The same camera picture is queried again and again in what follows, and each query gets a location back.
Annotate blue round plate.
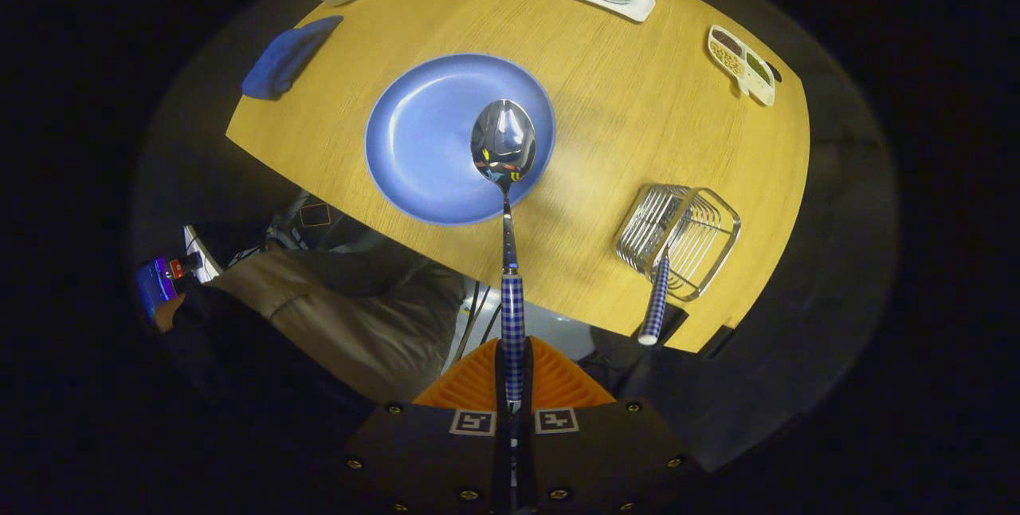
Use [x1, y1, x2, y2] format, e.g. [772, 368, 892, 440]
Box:
[365, 53, 556, 226]

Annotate white divided bean dish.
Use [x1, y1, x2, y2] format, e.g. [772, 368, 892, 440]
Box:
[708, 25, 776, 108]

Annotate blue folded cloth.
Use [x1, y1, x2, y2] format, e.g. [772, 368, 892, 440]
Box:
[241, 15, 345, 100]

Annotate metal wire cutlery basket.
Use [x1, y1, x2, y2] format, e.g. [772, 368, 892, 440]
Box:
[615, 184, 742, 302]

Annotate white power strip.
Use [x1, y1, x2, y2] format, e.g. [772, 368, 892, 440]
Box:
[182, 225, 226, 282]

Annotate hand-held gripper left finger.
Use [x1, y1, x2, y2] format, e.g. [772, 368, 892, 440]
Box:
[343, 337, 511, 515]

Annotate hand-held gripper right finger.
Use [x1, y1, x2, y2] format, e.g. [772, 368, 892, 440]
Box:
[518, 336, 690, 515]

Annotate black floor cable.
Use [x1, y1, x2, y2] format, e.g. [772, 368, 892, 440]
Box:
[452, 280, 481, 372]
[470, 284, 493, 340]

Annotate person's beige trousers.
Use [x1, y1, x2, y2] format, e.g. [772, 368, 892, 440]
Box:
[209, 248, 467, 404]

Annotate fork with blue checked handle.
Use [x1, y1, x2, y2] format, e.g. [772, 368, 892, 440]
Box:
[637, 256, 672, 346]

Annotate phone with purple screen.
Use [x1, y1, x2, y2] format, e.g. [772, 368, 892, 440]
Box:
[134, 256, 181, 322]

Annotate spoon with blue checked handle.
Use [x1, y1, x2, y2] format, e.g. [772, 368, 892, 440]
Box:
[470, 99, 537, 412]

